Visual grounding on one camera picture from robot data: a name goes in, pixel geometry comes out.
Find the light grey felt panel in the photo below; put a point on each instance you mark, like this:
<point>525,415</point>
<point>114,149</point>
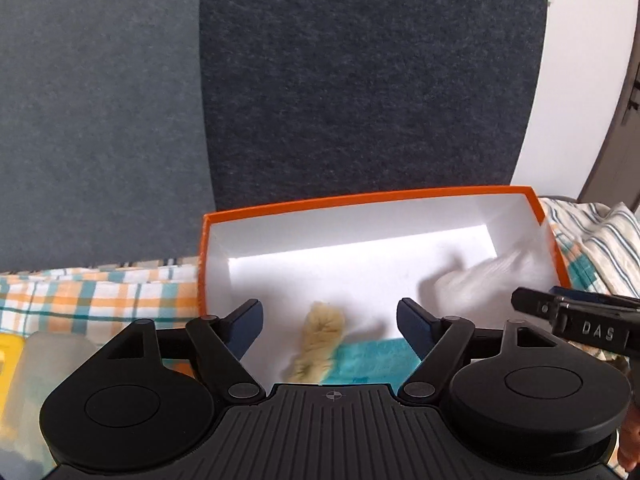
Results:
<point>100,135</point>

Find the teal towel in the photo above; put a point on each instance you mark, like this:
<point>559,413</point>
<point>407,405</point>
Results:
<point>370,360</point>

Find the yellow object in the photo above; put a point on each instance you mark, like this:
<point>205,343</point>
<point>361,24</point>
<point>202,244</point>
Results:
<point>10,360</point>

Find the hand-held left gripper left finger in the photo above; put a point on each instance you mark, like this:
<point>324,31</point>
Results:
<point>247,319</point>

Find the orange cardboard box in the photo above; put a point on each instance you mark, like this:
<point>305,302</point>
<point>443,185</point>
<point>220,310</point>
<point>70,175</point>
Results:
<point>350,240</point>

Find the person's right hand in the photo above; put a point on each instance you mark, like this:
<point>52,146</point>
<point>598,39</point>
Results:
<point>631,435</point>

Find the dark grey felt panel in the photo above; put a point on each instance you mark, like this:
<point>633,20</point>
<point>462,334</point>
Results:
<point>350,85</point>

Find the plaid bed sheet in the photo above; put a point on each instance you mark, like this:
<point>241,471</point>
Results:
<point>100,295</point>

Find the clear plastic container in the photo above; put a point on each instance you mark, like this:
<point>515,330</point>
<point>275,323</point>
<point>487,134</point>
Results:
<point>47,360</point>

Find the striped beige cloth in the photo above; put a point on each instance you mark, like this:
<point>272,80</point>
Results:
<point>615,230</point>

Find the beige plush toy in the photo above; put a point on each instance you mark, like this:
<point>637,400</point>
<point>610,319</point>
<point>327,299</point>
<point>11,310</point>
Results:
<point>322,330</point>

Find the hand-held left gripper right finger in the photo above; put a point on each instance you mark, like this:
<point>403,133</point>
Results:
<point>415,319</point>

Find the white soft cloth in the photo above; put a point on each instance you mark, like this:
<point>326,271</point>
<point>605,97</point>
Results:
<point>480,280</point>

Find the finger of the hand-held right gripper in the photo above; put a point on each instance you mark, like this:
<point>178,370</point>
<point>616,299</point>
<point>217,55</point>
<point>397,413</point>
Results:
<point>585,294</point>
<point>532,304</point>

